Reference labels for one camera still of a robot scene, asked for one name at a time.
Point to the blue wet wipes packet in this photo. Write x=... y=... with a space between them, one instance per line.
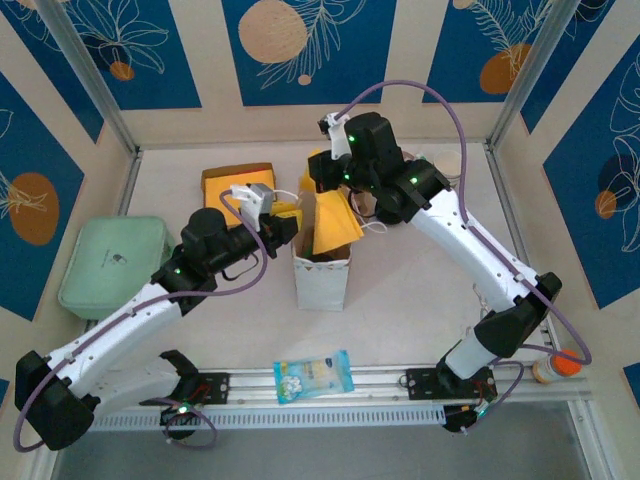
x=312 y=375

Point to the yellow paper napkin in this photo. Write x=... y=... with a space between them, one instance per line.
x=225 y=182
x=335 y=225

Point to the aluminium side rail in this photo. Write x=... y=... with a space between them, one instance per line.
x=504 y=200

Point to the animal print paper gift bag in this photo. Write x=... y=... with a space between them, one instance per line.
x=320 y=285

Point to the stack of pulp cup carriers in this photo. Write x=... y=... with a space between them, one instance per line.
x=367 y=202

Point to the aluminium frame post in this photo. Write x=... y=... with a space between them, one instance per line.
x=89 y=75
x=531 y=75

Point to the black base connector box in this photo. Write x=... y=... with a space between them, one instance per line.
x=457 y=417
x=172 y=415

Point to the orange capped bottle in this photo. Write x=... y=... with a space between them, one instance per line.
x=560 y=367

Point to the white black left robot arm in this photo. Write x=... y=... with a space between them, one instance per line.
x=115 y=330

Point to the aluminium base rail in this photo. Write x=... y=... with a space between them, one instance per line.
x=375 y=385

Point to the mint green zip pouch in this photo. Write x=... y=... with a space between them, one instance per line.
x=95 y=260

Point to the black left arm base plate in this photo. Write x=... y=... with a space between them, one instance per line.
x=215 y=387

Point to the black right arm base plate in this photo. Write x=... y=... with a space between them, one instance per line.
x=420 y=382

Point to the brown cardboard napkin box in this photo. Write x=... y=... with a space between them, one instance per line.
x=235 y=167

